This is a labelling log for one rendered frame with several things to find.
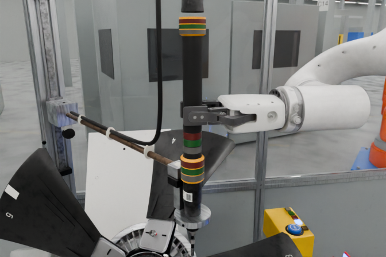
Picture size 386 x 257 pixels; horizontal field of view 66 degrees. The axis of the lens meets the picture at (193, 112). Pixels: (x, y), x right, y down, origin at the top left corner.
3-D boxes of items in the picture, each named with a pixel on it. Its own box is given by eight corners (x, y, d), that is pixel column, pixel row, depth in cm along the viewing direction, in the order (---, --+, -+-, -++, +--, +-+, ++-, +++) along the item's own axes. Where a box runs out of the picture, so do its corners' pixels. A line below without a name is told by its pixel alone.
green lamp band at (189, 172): (175, 170, 54) (175, 164, 54) (192, 163, 57) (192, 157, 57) (192, 178, 51) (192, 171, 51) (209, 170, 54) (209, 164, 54)
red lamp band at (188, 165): (175, 163, 54) (175, 157, 53) (192, 156, 57) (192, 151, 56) (192, 171, 51) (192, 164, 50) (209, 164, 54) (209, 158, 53)
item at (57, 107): (46, 123, 100) (43, 98, 98) (68, 119, 105) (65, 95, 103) (58, 129, 93) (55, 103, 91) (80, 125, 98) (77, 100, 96)
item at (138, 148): (66, 117, 94) (65, 113, 94) (70, 116, 95) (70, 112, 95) (176, 172, 57) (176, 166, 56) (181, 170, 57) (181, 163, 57)
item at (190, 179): (175, 176, 54) (175, 170, 54) (192, 169, 57) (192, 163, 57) (192, 185, 51) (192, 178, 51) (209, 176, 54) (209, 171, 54)
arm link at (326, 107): (284, 78, 57) (308, 95, 49) (346, 77, 59) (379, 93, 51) (277, 117, 61) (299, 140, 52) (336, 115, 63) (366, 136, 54)
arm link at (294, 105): (302, 139, 51) (286, 139, 50) (280, 124, 59) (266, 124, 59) (308, 90, 49) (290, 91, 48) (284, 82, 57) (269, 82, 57)
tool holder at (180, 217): (159, 213, 58) (158, 167, 56) (186, 199, 63) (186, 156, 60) (191, 234, 52) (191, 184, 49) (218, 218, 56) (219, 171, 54)
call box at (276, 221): (262, 234, 106) (263, 208, 103) (288, 231, 108) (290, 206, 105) (281, 268, 91) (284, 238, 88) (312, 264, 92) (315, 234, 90)
